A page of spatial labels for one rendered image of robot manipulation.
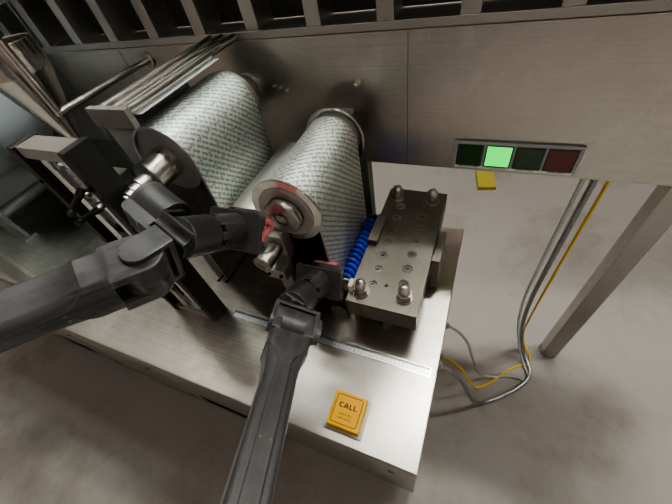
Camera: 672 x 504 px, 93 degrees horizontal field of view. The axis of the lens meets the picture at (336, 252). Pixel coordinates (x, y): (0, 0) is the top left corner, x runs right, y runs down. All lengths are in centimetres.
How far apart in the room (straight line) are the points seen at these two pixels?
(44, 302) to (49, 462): 197
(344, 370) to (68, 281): 57
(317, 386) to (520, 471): 111
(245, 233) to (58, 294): 23
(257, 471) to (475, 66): 73
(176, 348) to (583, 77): 108
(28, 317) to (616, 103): 91
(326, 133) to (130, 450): 182
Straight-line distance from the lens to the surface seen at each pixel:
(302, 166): 62
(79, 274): 45
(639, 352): 211
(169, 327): 105
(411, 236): 84
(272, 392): 44
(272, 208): 60
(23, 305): 46
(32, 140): 79
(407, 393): 78
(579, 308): 155
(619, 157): 87
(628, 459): 188
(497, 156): 83
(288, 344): 49
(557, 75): 77
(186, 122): 72
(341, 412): 75
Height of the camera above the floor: 165
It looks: 48 degrees down
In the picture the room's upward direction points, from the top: 14 degrees counter-clockwise
